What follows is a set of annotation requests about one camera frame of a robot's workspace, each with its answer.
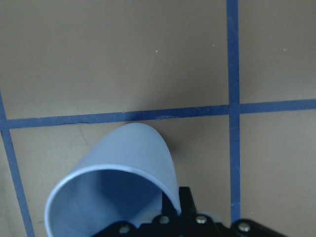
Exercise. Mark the light blue cup right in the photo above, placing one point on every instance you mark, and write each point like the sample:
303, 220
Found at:
127, 176

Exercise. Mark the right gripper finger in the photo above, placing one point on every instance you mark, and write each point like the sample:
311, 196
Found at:
187, 205

